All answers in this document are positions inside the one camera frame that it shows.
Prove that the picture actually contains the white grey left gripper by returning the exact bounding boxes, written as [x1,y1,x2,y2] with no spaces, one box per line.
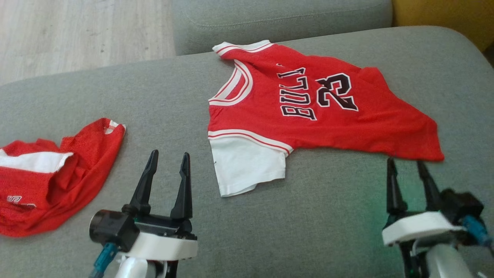
[122,150,198,261]

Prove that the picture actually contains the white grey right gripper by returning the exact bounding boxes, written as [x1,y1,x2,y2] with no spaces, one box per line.
[382,157,466,247]

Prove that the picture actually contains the red shorts with white stripe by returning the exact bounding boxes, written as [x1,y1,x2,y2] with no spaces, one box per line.
[0,118,127,237]

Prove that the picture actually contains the red Bulls 23 jersey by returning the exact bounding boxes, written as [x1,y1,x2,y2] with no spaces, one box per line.
[208,40,445,197]

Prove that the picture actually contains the large grey sofa seat cushion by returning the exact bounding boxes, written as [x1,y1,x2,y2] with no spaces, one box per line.
[0,26,494,278]

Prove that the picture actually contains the large yellow sofa back cushion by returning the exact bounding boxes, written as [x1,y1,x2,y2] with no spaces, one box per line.
[392,0,494,53]

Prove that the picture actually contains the medium grey sofa seat cushion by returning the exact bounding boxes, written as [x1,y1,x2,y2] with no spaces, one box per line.
[173,0,393,56]

